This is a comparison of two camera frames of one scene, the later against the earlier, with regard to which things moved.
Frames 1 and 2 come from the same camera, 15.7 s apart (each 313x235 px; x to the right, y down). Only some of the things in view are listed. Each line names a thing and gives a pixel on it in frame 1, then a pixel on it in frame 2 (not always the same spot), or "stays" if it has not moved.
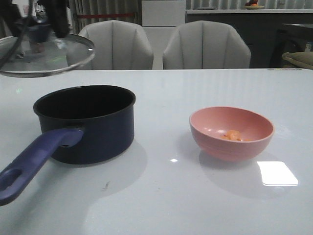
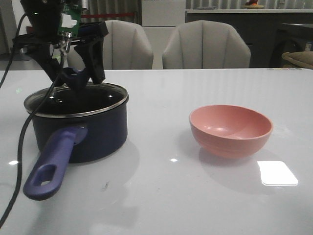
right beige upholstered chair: [206, 44] stays
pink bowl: [230, 134] stays
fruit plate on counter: [253, 4] stays
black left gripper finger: [56, 13] → [44, 18]
